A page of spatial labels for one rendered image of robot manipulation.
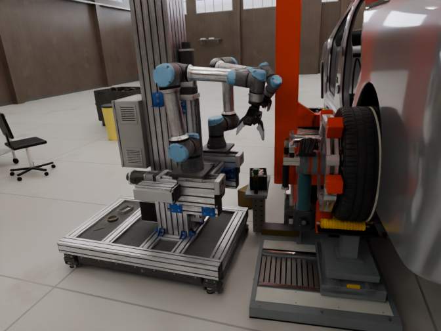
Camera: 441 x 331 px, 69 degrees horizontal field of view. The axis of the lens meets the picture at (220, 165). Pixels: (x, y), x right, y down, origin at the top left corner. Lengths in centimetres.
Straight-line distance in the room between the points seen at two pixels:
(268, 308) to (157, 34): 175
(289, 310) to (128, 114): 157
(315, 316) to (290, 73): 153
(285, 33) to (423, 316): 191
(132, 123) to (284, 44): 114
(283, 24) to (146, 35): 89
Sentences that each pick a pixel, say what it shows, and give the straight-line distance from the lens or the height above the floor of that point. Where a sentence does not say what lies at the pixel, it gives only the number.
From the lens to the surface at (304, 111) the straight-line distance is 434.
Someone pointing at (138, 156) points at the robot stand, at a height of 85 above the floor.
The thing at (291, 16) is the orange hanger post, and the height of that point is 169.
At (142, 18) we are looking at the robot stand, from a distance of 217.
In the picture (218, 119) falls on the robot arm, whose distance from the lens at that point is 237.
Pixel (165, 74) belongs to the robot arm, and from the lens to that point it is 174.
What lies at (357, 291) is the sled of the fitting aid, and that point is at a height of 15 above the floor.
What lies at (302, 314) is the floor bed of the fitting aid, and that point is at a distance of 207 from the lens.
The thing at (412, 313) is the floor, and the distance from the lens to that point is 237.
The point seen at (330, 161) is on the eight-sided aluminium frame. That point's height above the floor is 96.
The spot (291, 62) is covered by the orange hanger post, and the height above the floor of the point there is 142.
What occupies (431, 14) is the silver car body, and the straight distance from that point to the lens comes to 127.
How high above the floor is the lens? 151
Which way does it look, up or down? 20 degrees down
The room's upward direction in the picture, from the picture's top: 3 degrees counter-clockwise
